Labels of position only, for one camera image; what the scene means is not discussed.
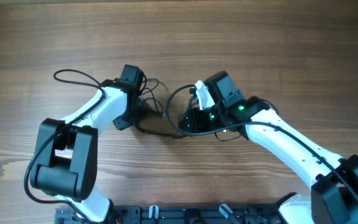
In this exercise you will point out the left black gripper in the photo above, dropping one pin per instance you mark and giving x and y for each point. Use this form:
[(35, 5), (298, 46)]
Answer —
[(120, 124)]

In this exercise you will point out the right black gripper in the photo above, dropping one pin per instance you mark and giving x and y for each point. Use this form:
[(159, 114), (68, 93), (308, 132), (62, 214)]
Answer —
[(196, 121)]

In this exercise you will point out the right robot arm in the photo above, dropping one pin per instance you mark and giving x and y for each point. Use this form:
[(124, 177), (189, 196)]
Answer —
[(216, 105)]

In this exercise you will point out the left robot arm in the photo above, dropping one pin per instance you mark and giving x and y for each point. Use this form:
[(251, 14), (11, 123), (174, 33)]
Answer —
[(65, 160)]

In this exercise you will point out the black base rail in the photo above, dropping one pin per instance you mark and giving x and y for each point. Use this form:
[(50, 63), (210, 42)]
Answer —
[(249, 213)]

